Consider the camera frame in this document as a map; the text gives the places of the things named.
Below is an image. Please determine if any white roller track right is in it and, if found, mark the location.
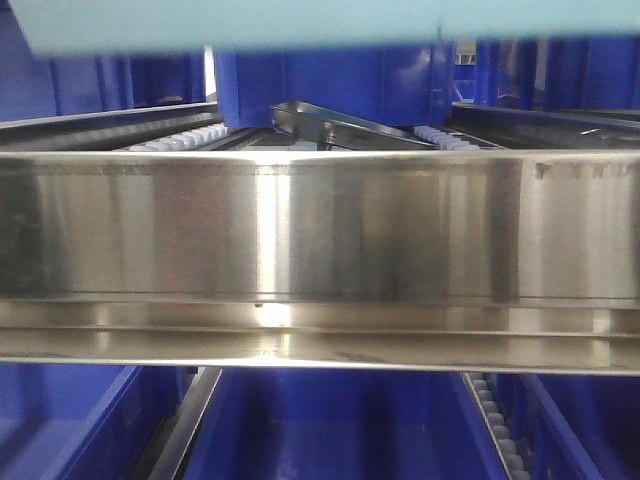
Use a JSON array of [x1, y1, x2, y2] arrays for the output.
[[414, 126, 480, 151]]

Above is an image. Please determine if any white roller track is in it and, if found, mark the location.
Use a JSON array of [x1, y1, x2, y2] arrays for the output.
[[122, 123, 232, 152], [414, 126, 480, 151]]

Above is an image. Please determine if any white roller track centre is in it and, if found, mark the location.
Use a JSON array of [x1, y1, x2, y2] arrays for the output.
[[122, 123, 232, 152]]

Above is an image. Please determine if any centre lower blue bin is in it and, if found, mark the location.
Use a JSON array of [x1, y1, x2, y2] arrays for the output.
[[186, 368, 506, 479]]

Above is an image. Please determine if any right lower blue bin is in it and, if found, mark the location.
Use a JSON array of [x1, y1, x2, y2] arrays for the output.
[[491, 374, 639, 479]]

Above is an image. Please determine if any left lower blue bin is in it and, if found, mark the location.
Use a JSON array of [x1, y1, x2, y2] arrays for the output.
[[1, 363, 195, 479]]

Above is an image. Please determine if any steel tray behind rail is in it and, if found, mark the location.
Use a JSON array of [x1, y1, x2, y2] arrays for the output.
[[271, 100, 439, 151]]

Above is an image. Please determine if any steel shelf front rail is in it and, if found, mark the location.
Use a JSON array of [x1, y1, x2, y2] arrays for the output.
[[1, 150, 639, 375]]

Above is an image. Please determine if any centre blue bin behind rail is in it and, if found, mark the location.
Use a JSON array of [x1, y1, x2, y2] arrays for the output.
[[214, 43, 455, 128]]

